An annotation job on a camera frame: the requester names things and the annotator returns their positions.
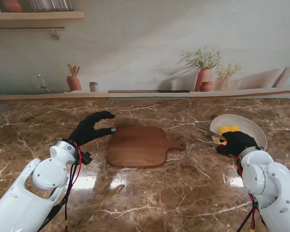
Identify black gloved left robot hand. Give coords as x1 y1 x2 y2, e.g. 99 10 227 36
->
67 111 117 147

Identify red handled metal tongs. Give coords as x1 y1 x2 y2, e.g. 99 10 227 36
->
190 127 227 147

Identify terracotta pot with wooden utensils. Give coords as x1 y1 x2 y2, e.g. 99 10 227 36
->
66 63 82 91

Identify leaning wooden boards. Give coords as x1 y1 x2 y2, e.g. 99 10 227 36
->
273 64 290 87

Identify orange pot on shelf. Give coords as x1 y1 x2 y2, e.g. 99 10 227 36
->
2 0 24 13

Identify red black right arm cable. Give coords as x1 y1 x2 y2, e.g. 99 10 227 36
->
236 156 259 232

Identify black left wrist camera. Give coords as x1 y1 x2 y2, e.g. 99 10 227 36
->
81 151 92 165

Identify red black arm cable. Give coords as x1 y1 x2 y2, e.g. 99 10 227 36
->
236 156 259 232
38 145 84 232

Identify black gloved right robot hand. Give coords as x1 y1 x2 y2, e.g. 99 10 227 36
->
215 130 259 157

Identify beige round plate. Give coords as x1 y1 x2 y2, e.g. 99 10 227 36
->
209 114 268 159

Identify brown wooden cutting board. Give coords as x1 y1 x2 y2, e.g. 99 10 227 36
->
108 125 187 169

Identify light wooden wall shelf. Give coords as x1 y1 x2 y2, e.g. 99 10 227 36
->
0 11 85 20

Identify red black left arm cable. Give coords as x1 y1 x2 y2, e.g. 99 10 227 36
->
38 145 84 232

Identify grey white mug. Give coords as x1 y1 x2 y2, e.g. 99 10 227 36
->
87 81 99 93

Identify metal wall rail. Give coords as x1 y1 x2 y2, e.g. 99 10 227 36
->
0 27 65 31

